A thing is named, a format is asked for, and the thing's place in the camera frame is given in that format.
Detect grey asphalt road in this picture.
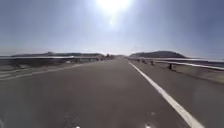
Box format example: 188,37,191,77
0,56,224,128

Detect dark hill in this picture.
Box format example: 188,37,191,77
128,50,189,59

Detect low distant hills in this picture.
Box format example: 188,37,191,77
9,51,116,58

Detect white painted edge line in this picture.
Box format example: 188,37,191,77
127,60,206,128
0,61,98,82

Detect pale gravel verge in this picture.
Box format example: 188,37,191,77
139,60,224,84

